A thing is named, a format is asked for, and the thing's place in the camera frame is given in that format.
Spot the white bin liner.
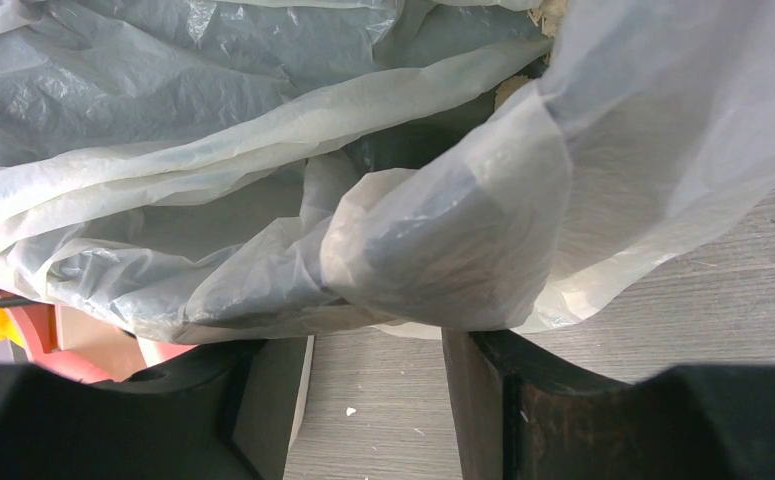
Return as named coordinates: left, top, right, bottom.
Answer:
left=0, top=1, right=775, bottom=344

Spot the scooped litter pile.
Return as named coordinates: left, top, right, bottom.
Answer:
left=494, top=0, right=569, bottom=110

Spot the pink litter box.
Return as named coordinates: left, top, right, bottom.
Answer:
left=0, top=290, right=193, bottom=383

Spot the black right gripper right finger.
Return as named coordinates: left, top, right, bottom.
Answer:
left=442, top=330, right=775, bottom=479

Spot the black trash bin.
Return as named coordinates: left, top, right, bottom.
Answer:
left=342, top=59, right=546, bottom=173

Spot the black litter scoop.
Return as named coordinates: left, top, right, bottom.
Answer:
left=0, top=295, right=39, bottom=309

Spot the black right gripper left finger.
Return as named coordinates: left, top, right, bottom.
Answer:
left=0, top=338, right=310, bottom=479

